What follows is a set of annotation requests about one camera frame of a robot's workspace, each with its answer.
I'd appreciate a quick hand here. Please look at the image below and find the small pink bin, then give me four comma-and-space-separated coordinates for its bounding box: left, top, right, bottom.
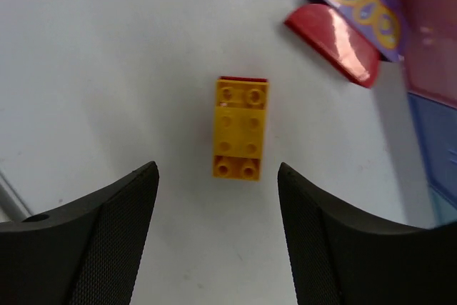
399, 0, 456, 107

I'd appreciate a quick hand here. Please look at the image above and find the red curved lego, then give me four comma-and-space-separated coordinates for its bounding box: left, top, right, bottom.
219, 76, 268, 83

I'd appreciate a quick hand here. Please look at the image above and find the light blue right bin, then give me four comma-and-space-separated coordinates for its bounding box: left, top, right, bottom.
429, 187, 457, 226

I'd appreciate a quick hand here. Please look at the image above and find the purple butterfly lego on red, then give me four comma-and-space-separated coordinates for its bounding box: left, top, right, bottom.
308, 0, 407, 63

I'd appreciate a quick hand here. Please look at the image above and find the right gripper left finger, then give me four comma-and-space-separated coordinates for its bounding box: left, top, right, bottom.
1, 161, 159, 304

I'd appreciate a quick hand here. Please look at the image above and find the dark blue bin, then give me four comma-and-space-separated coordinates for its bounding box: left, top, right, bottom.
408, 94, 456, 196

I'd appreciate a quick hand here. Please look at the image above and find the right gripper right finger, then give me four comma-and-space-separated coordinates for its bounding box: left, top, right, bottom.
278, 164, 456, 304

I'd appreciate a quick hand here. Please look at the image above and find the red lego brick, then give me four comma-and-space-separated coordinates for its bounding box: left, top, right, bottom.
284, 4, 380, 89

